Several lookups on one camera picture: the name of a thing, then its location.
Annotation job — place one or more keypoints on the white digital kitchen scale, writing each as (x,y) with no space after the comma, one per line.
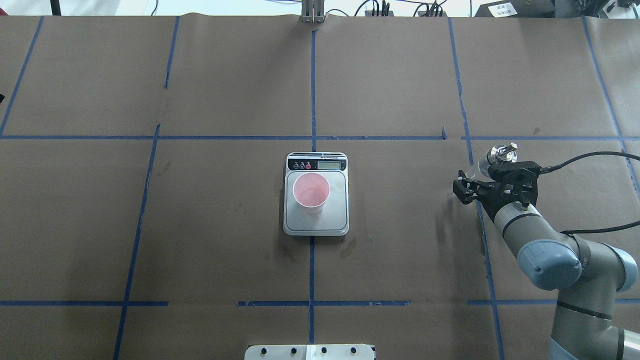
(334,219)

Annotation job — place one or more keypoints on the black labelled box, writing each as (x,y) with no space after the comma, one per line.
(516,9)

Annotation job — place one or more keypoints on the aluminium frame post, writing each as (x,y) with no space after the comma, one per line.
(312,11)

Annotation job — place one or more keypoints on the clear glass sauce bottle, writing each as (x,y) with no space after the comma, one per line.
(498,154)

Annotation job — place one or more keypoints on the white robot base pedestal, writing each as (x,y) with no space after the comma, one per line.
(348,351)

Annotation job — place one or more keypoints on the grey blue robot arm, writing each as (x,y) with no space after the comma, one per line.
(586,274)

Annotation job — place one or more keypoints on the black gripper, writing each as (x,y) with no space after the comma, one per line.
(496,201)

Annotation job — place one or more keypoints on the pink plastic cup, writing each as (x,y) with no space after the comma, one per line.
(311,191)

